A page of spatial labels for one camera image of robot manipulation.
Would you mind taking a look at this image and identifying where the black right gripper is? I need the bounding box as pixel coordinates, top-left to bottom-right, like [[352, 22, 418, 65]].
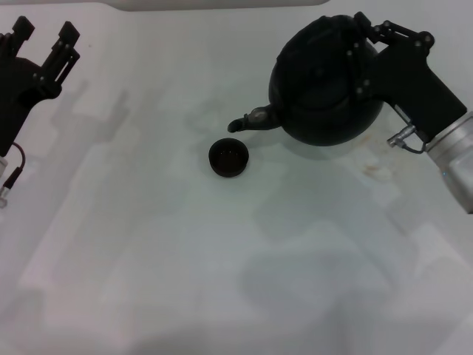
[[344, 10, 468, 144]]

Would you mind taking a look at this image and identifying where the black round teapot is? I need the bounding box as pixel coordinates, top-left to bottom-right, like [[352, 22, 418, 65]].
[[227, 13, 386, 147]]

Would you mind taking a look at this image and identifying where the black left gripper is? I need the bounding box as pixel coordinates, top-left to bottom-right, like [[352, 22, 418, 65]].
[[0, 16, 82, 157]]

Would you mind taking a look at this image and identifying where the dark small teacup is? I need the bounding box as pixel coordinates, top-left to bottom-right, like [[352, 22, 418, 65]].
[[208, 137, 250, 180]]

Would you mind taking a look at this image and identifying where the grey right wrist cable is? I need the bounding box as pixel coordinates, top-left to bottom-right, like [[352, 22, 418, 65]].
[[386, 124, 430, 155]]

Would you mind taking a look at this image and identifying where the dark left wrist cable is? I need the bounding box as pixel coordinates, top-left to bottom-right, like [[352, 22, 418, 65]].
[[0, 142, 27, 209]]

